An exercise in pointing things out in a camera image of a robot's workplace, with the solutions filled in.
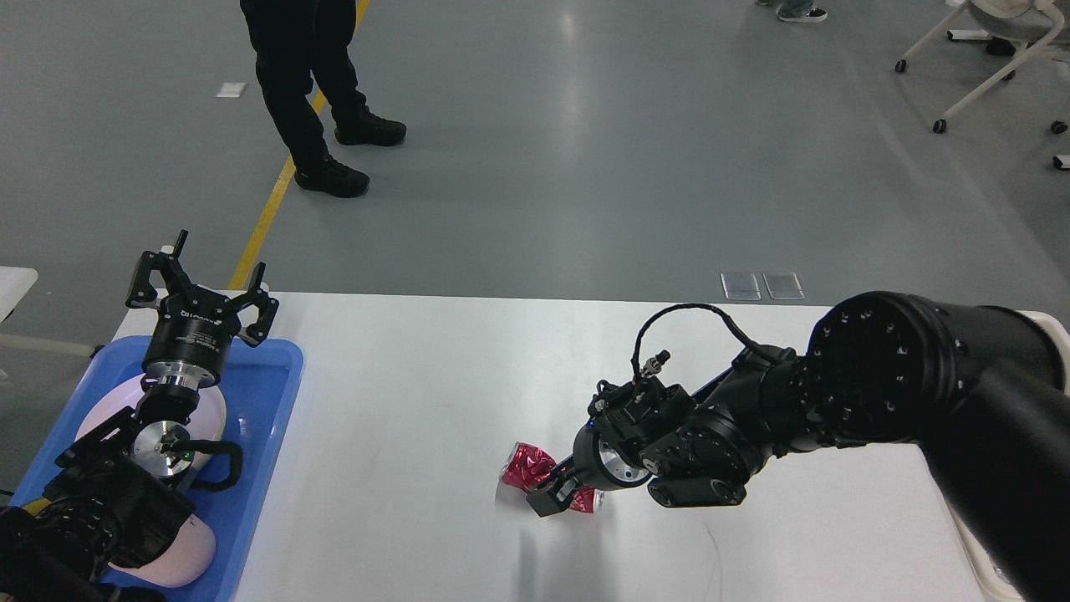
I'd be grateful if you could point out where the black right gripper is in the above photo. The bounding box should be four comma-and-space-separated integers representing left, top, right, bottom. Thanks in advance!
525, 422, 653, 518

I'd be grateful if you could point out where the left clear floor plate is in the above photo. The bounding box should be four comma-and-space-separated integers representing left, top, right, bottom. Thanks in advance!
720, 272, 763, 302

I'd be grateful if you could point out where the pink plastic cup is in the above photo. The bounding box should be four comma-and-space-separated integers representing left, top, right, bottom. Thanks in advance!
110, 514, 217, 589

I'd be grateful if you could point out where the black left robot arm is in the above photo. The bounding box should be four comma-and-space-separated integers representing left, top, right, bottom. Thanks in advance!
3, 230, 279, 601

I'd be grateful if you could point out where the white office chair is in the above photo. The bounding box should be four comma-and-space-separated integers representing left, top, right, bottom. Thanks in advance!
895, 1, 1069, 135

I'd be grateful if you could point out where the right clear floor plate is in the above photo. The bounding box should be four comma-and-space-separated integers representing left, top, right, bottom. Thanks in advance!
762, 272, 806, 300

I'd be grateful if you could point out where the person in black trousers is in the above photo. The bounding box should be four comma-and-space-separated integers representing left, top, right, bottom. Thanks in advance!
238, 1, 406, 198

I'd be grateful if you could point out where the clear floor plate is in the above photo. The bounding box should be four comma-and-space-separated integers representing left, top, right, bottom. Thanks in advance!
762, 272, 806, 300
720, 272, 763, 302

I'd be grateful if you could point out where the beige plastic bin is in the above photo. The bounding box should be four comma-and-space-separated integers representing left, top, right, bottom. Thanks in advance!
948, 311, 1069, 601

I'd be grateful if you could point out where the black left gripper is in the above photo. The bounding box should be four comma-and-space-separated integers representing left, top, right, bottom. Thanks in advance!
125, 230, 279, 390

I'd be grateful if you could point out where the pink plastic plate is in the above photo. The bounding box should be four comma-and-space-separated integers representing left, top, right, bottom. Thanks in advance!
75, 376, 227, 483

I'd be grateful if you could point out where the crushed red can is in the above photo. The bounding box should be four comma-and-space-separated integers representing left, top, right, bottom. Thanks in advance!
498, 441, 603, 514

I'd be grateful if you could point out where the teal mug yellow inside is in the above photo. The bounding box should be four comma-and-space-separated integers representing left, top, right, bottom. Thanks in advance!
22, 498, 51, 518

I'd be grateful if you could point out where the white side table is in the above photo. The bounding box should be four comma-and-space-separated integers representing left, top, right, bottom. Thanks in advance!
0, 266, 39, 323

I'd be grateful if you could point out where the blue plastic tray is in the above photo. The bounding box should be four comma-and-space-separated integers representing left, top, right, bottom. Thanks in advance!
11, 335, 304, 601

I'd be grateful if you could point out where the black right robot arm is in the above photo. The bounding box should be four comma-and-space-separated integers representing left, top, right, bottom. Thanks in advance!
525, 291, 1069, 601

